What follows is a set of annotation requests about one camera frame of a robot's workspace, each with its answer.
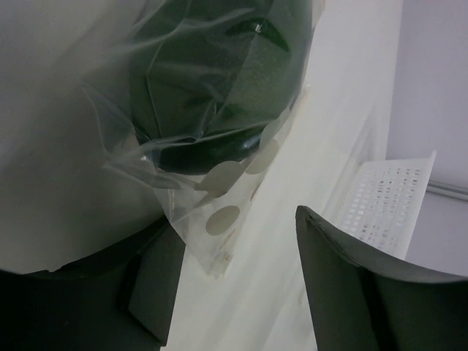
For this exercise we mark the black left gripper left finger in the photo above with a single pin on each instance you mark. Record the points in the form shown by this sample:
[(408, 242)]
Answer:
[(119, 298)]

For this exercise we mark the dark green fake food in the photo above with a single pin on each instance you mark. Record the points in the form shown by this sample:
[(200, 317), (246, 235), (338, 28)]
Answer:
[(206, 77)]

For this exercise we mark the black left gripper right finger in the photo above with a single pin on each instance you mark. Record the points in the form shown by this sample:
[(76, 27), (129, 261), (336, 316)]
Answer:
[(361, 298)]

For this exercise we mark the white perforated plastic basket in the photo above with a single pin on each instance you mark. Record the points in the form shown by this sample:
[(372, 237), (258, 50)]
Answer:
[(383, 201)]

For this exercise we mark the clear zip top bag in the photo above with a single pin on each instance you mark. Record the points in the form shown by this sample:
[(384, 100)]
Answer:
[(115, 114)]

